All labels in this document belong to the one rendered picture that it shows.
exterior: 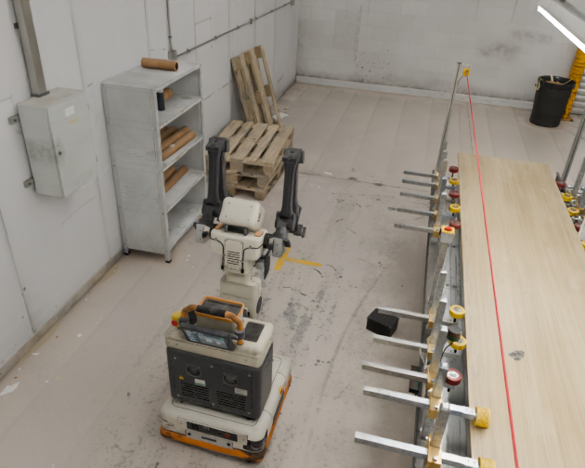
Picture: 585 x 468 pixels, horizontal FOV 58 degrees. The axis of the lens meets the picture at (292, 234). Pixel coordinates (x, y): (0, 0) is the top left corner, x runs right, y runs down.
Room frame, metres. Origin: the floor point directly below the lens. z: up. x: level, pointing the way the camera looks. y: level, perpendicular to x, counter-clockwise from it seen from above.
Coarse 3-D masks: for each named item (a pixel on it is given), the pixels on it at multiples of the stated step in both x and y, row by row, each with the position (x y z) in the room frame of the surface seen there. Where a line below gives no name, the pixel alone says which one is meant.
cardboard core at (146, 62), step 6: (144, 60) 4.41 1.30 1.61; (150, 60) 4.40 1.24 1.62; (156, 60) 4.40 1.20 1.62; (162, 60) 4.39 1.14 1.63; (168, 60) 4.39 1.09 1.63; (144, 66) 4.41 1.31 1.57; (150, 66) 4.40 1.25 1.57; (156, 66) 4.38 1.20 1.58; (162, 66) 4.37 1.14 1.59; (168, 66) 4.36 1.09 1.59; (174, 66) 4.35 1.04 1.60
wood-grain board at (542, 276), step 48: (480, 192) 3.73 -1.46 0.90; (528, 192) 3.78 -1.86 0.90; (480, 240) 2.99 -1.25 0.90; (528, 240) 3.02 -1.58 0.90; (576, 240) 3.06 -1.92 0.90; (480, 288) 2.45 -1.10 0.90; (528, 288) 2.48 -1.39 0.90; (576, 288) 2.51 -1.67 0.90; (480, 336) 2.04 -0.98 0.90; (528, 336) 2.06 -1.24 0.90; (576, 336) 2.08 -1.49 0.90; (480, 384) 1.71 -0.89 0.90; (528, 384) 1.72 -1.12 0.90; (576, 384) 1.74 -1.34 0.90; (480, 432) 1.45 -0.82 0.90; (528, 432) 1.46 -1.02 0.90; (576, 432) 1.47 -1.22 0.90
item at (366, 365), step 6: (366, 366) 1.83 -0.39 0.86; (372, 366) 1.83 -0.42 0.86; (378, 366) 1.83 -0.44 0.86; (384, 366) 1.83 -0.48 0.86; (390, 366) 1.84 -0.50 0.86; (384, 372) 1.81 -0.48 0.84; (390, 372) 1.81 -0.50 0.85; (396, 372) 1.80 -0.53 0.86; (402, 372) 1.80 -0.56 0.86; (408, 372) 1.80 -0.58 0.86; (414, 372) 1.80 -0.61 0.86; (420, 372) 1.80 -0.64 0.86; (408, 378) 1.79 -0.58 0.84; (414, 378) 1.78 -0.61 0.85; (420, 378) 1.78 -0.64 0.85; (426, 378) 1.77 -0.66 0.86; (444, 384) 1.75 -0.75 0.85
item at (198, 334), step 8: (184, 320) 2.02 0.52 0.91; (184, 328) 1.94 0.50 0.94; (192, 328) 1.93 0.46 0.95; (200, 328) 1.93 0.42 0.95; (208, 328) 1.93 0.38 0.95; (192, 336) 1.97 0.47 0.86; (200, 336) 1.95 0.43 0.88; (208, 336) 1.92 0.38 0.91; (216, 336) 1.90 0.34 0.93; (224, 336) 1.89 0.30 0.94; (232, 336) 1.95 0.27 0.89; (240, 336) 1.95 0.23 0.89; (208, 344) 1.98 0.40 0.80; (216, 344) 1.95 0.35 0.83; (224, 344) 1.93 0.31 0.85; (232, 344) 1.94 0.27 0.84
